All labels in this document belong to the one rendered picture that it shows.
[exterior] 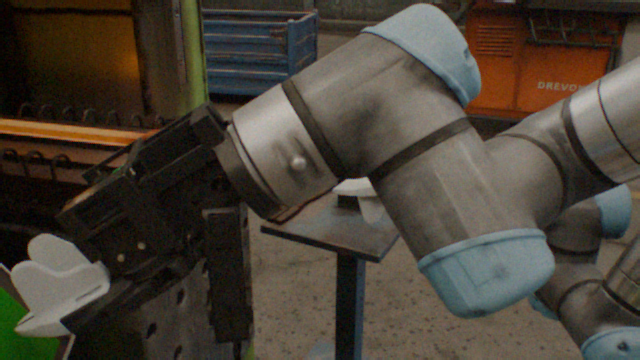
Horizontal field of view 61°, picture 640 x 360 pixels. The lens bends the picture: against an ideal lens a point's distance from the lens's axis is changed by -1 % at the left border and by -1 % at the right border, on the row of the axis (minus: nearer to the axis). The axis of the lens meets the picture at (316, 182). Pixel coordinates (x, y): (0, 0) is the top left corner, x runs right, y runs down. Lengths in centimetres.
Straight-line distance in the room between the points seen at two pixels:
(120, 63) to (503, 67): 331
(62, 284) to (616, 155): 38
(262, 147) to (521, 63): 385
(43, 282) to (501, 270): 29
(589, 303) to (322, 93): 45
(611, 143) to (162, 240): 30
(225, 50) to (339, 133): 431
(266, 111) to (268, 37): 412
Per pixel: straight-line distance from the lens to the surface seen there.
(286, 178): 34
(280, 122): 34
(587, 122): 41
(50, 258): 44
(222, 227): 37
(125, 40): 113
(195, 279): 94
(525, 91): 417
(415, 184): 33
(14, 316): 49
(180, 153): 37
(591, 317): 68
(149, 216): 35
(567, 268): 74
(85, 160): 86
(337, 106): 33
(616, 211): 73
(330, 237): 123
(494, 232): 33
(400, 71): 34
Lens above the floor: 128
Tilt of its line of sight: 24 degrees down
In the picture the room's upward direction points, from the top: straight up
